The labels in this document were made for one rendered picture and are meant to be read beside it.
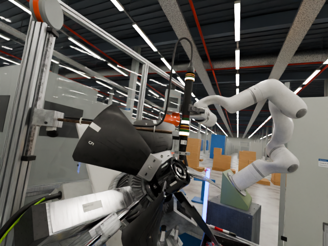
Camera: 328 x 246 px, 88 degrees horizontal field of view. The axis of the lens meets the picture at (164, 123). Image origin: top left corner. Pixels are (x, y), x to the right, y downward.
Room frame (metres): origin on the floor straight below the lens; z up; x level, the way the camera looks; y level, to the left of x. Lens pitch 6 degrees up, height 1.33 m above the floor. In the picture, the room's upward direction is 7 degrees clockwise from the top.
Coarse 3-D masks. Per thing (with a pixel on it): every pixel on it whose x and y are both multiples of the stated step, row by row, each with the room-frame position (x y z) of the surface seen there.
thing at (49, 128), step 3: (48, 126) 0.76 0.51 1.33; (51, 126) 0.76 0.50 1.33; (48, 129) 0.76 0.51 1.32; (51, 129) 0.76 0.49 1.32; (54, 129) 0.77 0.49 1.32; (48, 132) 0.75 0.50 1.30; (51, 132) 0.75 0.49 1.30; (54, 132) 0.75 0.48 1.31; (57, 132) 0.76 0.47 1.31; (48, 135) 0.75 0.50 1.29; (51, 135) 0.75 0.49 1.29; (54, 135) 0.76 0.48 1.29; (57, 135) 0.77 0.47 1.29
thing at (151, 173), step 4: (152, 156) 0.64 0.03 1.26; (148, 160) 0.63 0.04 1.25; (152, 160) 0.64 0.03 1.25; (156, 160) 0.65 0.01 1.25; (160, 160) 0.65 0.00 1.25; (144, 164) 0.63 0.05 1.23; (148, 164) 0.63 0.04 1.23; (152, 164) 0.64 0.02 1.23; (156, 164) 0.65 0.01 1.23; (160, 164) 0.66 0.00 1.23; (144, 168) 0.63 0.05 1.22; (148, 168) 0.64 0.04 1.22; (152, 168) 0.64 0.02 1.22; (156, 168) 0.65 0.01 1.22; (140, 172) 0.62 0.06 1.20; (144, 172) 0.63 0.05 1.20; (148, 172) 0.64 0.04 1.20; (152, 172) 0.64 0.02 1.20; (140, 176) 0.63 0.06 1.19; (144, 176) 0.63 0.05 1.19; (148, 176) 0.64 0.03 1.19; (152, 176) 0.65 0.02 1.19; (148, 180) 0.64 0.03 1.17
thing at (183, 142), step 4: (192, 64) 0.75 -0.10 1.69; (188, 68) 0.74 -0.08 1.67; (192, 68) 0.74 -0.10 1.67; (188, 72) 0.77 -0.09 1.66; (192, 72) 0.77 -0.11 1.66; (180, 136) 0.75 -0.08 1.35; (184, 136) 0.74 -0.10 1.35; (180, 140) 0.75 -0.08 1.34; (184, 140) 0.74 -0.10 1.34; (180, 144) 0.75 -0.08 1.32; (184, 144) 0.74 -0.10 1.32; (180, 148) 0.75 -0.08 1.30; (184, 148) 0.74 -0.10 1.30; (180, 156) 0.75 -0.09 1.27
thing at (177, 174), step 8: (168, 160) 0.64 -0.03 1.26; (176, 160) 0.68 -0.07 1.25; (160, 168) 0.65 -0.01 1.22; (168, 168) 0.61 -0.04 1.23; (176, 168) 0.65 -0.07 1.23; (184, 168) 0.69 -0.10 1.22; (160, 176) 0.63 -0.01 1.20; (168, 176) 0.61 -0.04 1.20; (176, 176) 0.60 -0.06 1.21; (184, 176) 0.65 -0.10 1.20; (152, 184) 0.66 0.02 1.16; (160, 184) 0.63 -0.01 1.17; (168, 184) 0.62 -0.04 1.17; (176, 184) 0.61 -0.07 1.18; (184, 184) 0.62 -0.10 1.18; (152, 192) 0.64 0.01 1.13; (160, 192) 0.66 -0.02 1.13; (168, 192) 0.64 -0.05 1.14; (168, 200) 0.68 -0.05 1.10
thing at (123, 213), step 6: (144, 198) 0.63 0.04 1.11; (132, 204) 0.58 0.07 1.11; (138, 204) 0.59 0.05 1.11; (126, 210) 0.54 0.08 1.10; (120, 216) 0.51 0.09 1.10; (126, 216) 0.53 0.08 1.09; (96, 234) 0.45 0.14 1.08; (102, 234) 0.45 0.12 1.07; (90, 240) 0.43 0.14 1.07; (96, 240) 0.43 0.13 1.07
